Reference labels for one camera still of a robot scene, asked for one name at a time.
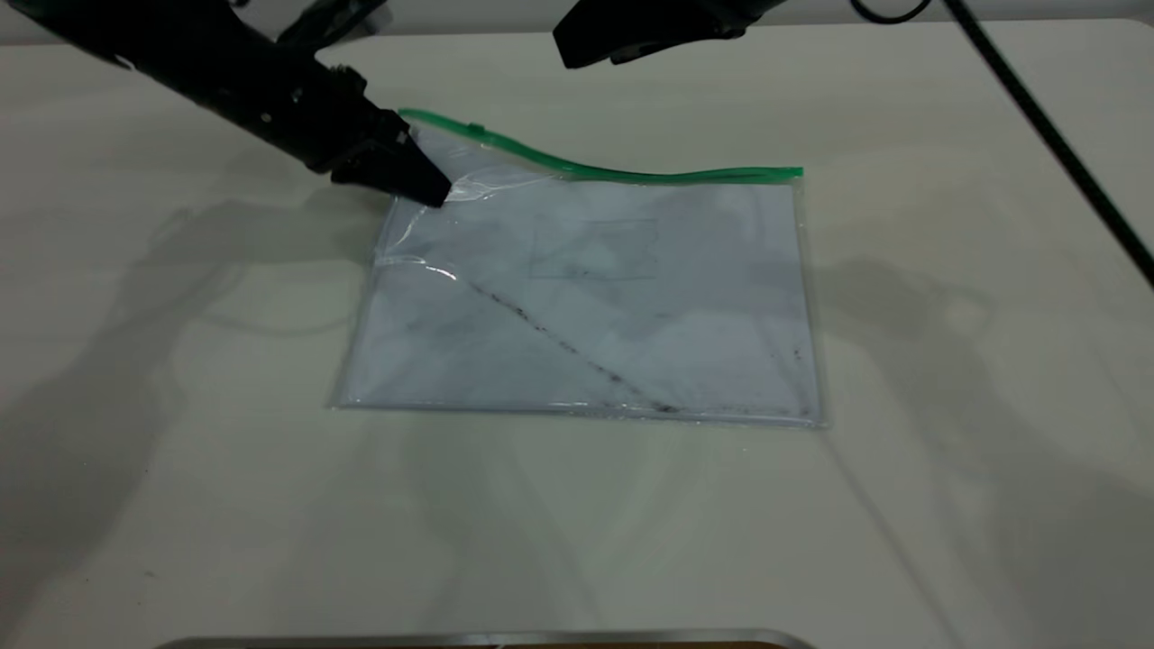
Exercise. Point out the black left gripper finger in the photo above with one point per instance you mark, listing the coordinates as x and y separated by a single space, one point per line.
424 176
379 178

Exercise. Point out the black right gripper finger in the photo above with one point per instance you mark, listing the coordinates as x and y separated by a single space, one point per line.
667 50
586 36

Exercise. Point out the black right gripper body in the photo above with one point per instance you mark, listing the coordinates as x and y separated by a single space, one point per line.
703 16

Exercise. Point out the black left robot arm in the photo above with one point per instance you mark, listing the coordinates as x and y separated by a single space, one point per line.
180 54

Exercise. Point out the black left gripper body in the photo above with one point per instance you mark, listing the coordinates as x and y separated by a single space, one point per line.
347 117

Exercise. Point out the clear plastic green-zip bag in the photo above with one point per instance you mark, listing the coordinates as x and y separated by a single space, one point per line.
631 351

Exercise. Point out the silver metal frame edge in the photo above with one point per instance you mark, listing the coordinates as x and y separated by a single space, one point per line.
487 639

